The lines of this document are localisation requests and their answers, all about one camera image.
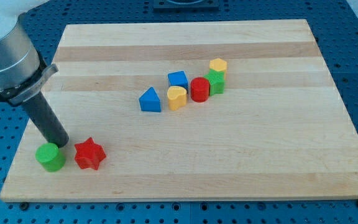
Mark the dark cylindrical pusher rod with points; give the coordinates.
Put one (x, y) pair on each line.
(42, 115)

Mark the red cylinder block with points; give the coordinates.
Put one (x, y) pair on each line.
(199, 89)

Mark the yellow heart block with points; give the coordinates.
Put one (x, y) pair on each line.
(177, 97)

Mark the red star block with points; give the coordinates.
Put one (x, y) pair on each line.
(89, 155)

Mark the green star block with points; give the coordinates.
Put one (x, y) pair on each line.
(216, 82)

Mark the blue triangle block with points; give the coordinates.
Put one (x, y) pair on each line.
(150, 101)

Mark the blue cube block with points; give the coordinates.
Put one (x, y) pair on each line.
(178, 78)

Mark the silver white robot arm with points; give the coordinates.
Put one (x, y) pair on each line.
(23, 72)

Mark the yellow hexagon block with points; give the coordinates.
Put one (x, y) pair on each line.
(218, 65)

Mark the green cylinder block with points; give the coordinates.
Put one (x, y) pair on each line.
(50, 157)

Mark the wooden board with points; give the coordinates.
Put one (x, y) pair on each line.
(280, 130)

